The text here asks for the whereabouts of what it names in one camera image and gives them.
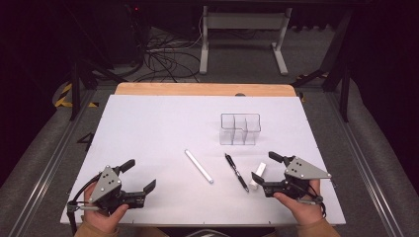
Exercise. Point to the person's left hand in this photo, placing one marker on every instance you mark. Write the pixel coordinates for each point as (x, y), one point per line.
(105, 220)

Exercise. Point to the aluminium floor rail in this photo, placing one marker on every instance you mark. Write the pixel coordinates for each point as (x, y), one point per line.
(49, 171)
(357, 158)

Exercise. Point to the black metal stand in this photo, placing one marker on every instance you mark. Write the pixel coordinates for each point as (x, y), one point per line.
(345, 95)
(75, 95)

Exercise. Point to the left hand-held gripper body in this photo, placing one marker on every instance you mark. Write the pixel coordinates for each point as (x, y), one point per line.
(104, 184)

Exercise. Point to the wooden table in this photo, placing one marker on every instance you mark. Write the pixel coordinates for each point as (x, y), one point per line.
(197, 89)

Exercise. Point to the white board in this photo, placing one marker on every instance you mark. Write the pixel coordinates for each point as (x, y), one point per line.
(158, 131)

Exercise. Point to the clear plastic organizer box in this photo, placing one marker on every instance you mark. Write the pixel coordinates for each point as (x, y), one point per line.
(252, 138)

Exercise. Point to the person's right hand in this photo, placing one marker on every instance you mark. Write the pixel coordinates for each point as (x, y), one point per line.
(303, 212)

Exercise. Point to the white metal stand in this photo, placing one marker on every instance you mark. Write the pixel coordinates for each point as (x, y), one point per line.
(243, 20)

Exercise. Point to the black equipment case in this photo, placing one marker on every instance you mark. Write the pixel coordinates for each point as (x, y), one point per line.
(122, 36)

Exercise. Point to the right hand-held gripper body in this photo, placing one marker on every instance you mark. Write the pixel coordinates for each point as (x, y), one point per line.
(303, 171)

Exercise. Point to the white pen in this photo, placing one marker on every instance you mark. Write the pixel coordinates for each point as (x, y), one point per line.
(198, 166)

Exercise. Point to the white plastic tube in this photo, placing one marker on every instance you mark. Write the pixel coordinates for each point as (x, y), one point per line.
(260, 168)

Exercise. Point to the black pen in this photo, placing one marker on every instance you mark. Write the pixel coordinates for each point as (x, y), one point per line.
(236, 172)

